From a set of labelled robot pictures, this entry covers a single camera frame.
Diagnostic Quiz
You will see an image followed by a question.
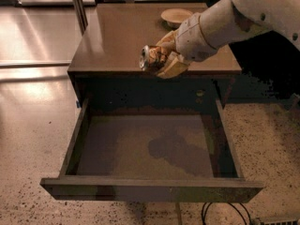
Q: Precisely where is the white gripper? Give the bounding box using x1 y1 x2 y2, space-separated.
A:
156 13 218 79

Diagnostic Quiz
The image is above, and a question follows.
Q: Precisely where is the crushed orange can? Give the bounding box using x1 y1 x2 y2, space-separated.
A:
139 45 170 73

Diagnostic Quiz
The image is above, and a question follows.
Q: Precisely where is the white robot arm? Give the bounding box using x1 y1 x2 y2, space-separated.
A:
157 0 300 79

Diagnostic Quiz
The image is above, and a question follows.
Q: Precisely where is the open top drawer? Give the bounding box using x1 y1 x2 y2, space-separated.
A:
40 101 263 203

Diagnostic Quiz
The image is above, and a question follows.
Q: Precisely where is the white ceramic bowl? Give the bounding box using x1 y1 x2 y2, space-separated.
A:
161 8 192 29

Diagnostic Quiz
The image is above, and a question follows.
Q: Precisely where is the grey cabinet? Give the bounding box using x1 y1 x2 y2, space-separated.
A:
67 3 241 114

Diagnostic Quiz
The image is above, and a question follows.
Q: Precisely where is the grey floor device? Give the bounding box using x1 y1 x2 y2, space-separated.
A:
252 217 300 225

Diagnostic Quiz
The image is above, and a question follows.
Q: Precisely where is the black cable on floor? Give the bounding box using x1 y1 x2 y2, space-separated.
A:
201 202 253 225

